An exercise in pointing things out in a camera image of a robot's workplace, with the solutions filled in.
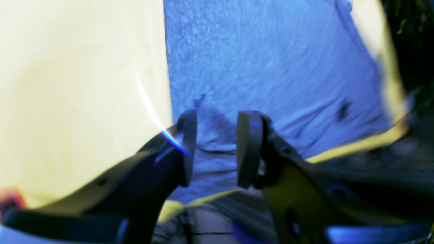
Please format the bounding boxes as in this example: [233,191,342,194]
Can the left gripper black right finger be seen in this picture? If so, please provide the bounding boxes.
[237,111,433,244]

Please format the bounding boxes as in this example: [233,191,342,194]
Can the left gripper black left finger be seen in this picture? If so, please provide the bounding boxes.
[1,110,197,244]

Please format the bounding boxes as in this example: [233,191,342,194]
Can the grey long-sleeve T-shirt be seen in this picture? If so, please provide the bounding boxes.
[164,0,392,203]

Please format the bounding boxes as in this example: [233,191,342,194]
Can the yellow table cloth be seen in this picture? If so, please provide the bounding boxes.
[1,0,407,207]

